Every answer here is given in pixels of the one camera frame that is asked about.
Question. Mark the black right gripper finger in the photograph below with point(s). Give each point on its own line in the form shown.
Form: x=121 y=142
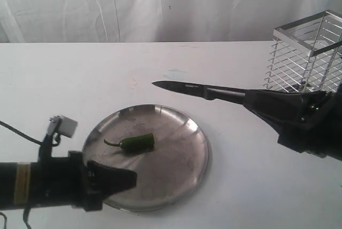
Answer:
x=287 y=113

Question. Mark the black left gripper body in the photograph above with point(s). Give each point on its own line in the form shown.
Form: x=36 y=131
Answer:
x=65 y=181

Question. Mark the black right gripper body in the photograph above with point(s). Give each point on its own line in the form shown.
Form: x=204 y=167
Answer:
x=318 y=129

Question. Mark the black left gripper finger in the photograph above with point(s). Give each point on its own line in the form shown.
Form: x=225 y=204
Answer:
x=110 y=180

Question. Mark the black handled knife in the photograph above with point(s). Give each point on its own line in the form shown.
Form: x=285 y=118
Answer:
x=208 y=92

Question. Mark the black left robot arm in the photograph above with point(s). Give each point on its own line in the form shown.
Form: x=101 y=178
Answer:
x=17 y=185

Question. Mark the green chili pepper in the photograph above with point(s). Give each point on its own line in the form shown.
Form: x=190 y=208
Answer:
x=134 y=144

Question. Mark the round steel plate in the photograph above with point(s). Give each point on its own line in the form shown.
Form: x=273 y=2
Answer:
x=171 y=171

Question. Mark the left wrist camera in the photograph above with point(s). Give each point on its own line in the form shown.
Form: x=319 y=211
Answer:
x=62 y=125

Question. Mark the chrome wire utensil holder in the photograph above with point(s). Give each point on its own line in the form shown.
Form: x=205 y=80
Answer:
x=306 y=55

